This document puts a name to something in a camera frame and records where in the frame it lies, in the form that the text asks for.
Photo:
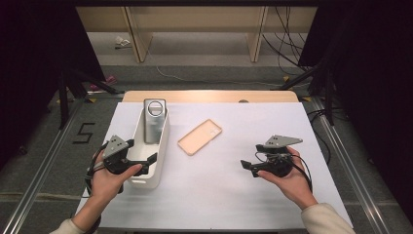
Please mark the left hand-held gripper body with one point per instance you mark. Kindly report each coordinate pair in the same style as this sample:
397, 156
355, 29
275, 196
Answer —
115, 148

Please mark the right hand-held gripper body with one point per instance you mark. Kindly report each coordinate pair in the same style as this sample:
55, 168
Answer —
277, 162

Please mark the light wooden table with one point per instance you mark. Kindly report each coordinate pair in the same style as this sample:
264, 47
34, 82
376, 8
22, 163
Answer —
211, 96

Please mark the white plastic storage box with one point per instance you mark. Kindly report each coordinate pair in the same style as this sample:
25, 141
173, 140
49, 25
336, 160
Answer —
147, 156

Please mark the black curtain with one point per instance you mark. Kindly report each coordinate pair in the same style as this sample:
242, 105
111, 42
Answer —
32, 65
373, 81

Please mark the black metal stand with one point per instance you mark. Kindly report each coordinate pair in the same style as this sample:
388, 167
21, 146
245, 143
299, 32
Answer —
63, 104
329, 97

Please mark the pink object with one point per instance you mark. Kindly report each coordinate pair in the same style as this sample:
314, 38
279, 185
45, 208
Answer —
105, 83

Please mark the beige phone case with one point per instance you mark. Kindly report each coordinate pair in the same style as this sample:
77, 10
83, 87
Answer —
199, 136

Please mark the person's left hand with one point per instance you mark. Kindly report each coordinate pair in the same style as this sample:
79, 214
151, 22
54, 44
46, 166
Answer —
105, 185

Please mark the light wooden shelf unit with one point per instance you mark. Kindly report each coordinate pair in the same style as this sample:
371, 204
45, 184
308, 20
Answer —
195, 19

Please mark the person's right hand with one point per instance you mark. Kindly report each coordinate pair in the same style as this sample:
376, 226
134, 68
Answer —
289, 187

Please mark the white crumpled paper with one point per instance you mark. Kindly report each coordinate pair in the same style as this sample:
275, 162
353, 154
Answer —
122, 41

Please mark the metal floor rail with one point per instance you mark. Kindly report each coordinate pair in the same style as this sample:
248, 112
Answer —
35, 185
354, 172

